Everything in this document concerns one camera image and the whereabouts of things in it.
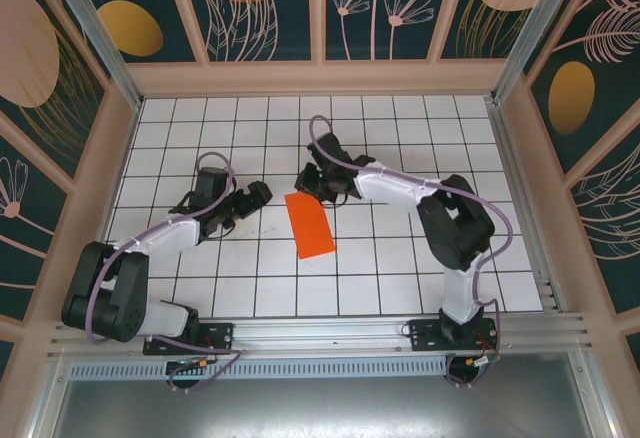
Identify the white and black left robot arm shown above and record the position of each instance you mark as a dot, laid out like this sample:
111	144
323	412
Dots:
170	238

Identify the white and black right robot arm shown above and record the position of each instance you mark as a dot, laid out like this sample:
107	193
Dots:
390	185

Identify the grey metal sheet panel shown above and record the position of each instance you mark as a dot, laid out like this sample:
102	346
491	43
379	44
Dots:
320	408

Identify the small electronics board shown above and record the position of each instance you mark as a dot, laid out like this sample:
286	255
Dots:
192	364
482	362

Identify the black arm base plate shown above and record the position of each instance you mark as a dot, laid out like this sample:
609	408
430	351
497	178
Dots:
215	338
425	335

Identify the aluminium mounting rail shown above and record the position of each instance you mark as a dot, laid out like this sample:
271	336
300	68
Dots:
320	335

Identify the aluminium frame post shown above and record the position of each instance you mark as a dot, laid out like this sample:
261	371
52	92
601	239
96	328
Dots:
540	23
100	33

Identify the aluminium side rail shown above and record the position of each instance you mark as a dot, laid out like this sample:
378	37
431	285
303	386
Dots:
526	208

